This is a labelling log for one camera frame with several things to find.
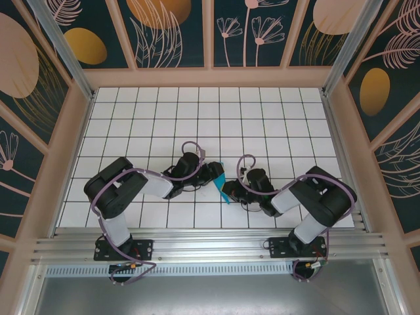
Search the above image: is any grey metal sheet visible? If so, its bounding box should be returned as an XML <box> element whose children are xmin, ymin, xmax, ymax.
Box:
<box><xmin>32</xmin><ymin>275</ymin><xmax>390</xmax><ymax>315</ymax></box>

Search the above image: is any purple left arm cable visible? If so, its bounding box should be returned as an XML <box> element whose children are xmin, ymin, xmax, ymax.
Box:
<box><xmin>91</xmin><ymin>141</ymin><xmax>207</xmax><ymax>287</ymax></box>

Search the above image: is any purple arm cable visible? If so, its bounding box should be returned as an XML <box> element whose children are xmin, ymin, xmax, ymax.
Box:
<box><xmin>236</xmin><ymin>154</ymin><xmax>358</xmax><ymax>283</ymax></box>
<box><xmin>91</xmin><ymin>141</ymin><xmax>207</xmax><ymax>287</ymax></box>

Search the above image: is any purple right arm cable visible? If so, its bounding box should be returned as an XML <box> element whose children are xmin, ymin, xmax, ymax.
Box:
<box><xmin>236</xmin><ymin>154</ymin><xmax>358</xmax><ymax>283</ymax></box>

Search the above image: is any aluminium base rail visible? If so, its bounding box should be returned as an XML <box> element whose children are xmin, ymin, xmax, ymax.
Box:
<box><xmin>31</xmin><ymin>226</ymin><xmax>390</xmax><ymax>264</ymax></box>

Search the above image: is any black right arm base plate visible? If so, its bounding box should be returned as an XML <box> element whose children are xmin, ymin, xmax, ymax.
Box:
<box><xmin>268</xmin><ymin>236</ymin><xmax>328</xmax><ymax>260</ymax></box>

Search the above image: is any slotted metal cable duct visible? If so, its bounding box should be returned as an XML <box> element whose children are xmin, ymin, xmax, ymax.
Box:
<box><xmin>45</xmin><ymin>264</ymin><xmax>296</xmax><ymax>277</ymax></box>

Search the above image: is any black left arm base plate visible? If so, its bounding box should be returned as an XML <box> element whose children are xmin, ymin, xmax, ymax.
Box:
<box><xmin>93</xmin><ymin>239</ymin><xmax>154</xmax><ymax>262</ymax></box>

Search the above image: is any power connector with wires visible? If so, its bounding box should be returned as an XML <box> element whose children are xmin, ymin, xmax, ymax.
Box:
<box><xmin>293</xmin><ymin>257</ymin><xmax>329</xmax><ymax>280</ymax></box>
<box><xmin>110</xmin><ymin>261</ymin><xmax>140</xmax><ymax>274</ymax></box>

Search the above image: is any aluminium corner post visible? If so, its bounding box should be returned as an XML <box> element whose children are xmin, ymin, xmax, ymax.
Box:
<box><xmin>26</xmin><ymin>0</ymin><xmax>96</xmax><ymax>100</ymax></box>
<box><xmin>322</xmin><ymin>0</ymin><xmax>379</xmax><ymax>96</ymax></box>

